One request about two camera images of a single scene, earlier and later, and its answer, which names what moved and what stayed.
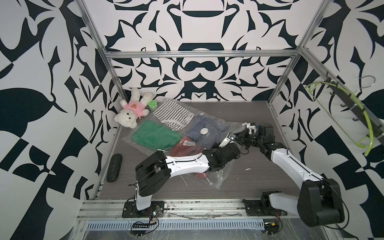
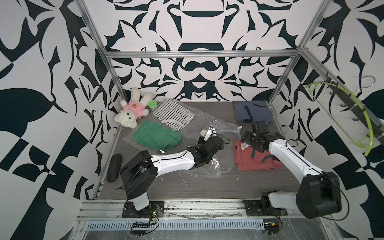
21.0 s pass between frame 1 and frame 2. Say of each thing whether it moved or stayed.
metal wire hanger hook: stayed
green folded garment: stayed
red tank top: moved
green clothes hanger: stayed
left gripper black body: moved
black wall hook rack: stayed
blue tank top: moved
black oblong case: stayed
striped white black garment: stayed
